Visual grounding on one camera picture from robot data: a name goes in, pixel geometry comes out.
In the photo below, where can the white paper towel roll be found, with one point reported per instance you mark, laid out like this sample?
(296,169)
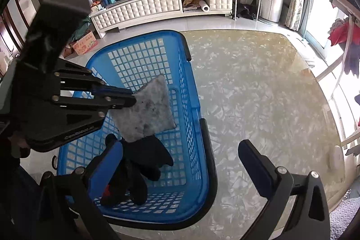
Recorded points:
(204,6)

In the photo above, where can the brown cardboard piece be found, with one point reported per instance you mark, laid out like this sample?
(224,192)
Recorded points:
(69,51)

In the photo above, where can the printed cardboard box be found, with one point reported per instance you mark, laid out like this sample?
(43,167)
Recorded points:
(85,44)

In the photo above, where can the grey felt cloth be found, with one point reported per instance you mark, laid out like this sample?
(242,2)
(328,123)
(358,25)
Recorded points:
(149,113)

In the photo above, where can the black glove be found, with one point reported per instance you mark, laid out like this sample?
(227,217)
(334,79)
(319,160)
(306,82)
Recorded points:
(146,152)
(132,186)

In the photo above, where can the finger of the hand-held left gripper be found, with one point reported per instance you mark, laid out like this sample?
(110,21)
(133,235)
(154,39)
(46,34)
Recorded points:
(112,89)
(112,104)

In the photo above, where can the red garment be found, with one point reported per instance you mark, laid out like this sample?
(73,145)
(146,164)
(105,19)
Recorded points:
(341,32)

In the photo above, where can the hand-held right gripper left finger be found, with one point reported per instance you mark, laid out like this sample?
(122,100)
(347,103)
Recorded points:
(108,169)

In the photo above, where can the blue plastic basket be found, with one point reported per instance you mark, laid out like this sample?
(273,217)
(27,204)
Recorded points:
(168,216)

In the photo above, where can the cream tufted TV cabinet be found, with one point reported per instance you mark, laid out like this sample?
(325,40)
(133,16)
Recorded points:
(146,8)

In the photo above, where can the dark green bag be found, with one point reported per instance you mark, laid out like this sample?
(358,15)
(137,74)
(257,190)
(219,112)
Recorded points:
(83,27)

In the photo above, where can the black bag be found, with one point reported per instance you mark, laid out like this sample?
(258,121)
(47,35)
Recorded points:
(246,11)

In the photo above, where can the teal box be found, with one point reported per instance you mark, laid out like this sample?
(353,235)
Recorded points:
(112,0)

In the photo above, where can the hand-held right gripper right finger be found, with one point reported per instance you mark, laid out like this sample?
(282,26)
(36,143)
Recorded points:
(253,169)

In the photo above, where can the grey patterned chair cushion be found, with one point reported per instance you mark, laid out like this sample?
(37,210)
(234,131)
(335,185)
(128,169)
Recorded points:
(344,217)

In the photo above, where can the dark purple garment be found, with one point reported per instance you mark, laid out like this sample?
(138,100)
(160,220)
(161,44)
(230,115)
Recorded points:
(353,60)

